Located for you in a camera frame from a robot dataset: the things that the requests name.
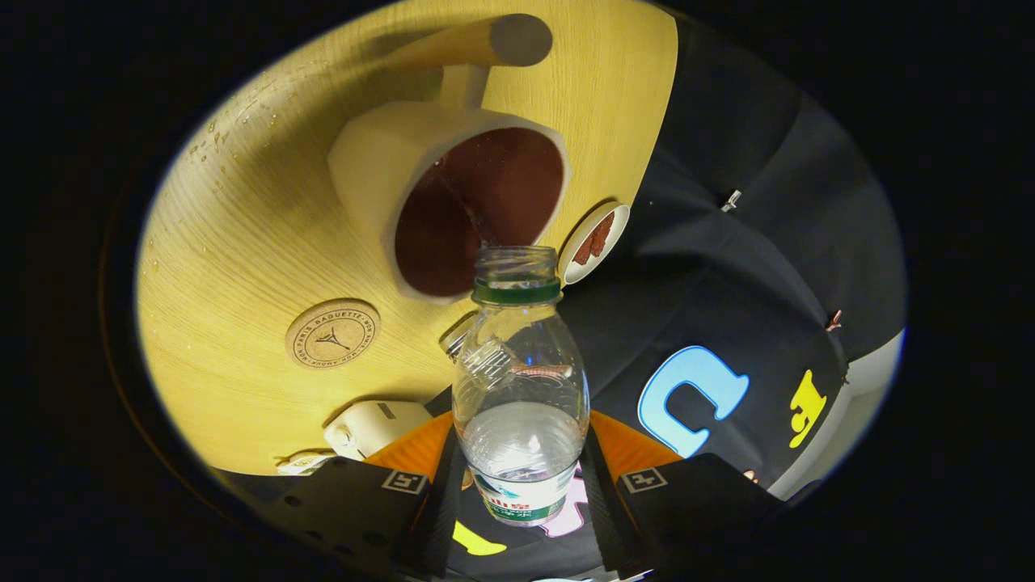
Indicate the black backdrop cloth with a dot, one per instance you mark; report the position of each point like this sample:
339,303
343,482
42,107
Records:
728,202

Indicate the round cork coaster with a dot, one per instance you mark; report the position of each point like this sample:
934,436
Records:
331,335

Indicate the clear plastic juice bottle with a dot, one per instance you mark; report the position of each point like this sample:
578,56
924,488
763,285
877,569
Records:
521,364

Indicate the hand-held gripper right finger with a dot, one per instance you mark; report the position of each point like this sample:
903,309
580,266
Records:
602,517

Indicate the white toaster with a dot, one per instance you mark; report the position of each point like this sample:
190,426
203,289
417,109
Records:
380,424

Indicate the reddish brown food piece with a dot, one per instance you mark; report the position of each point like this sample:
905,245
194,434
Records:
601,230
583,252

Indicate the cream cup with red inside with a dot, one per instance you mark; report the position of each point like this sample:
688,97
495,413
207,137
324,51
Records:
372,162

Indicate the silver cloth clip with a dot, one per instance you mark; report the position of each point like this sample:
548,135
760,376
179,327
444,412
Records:
731,200

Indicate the red cloth clip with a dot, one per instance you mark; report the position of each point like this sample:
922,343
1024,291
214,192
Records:
834,320

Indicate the wooden table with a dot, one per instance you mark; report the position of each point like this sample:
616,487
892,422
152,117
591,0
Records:
226,242

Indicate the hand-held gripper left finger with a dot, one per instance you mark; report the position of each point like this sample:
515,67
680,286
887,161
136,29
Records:
441,517

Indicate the small white plate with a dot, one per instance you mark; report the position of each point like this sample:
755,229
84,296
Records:
616,230

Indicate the red white striped straw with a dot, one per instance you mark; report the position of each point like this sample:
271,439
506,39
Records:
542,370

